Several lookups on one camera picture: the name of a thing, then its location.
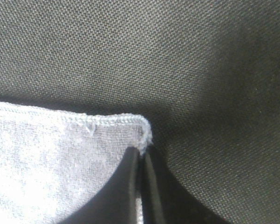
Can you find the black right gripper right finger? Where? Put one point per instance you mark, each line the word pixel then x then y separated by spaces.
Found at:
pixel 165 200

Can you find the grey-blue towel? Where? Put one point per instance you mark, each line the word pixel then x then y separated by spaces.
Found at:
pixel 52 162

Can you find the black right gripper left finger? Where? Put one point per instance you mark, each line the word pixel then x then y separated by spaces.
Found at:
pixel 115 203

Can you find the black fabric table mat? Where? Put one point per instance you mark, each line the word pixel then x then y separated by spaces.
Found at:
pixel 205 73

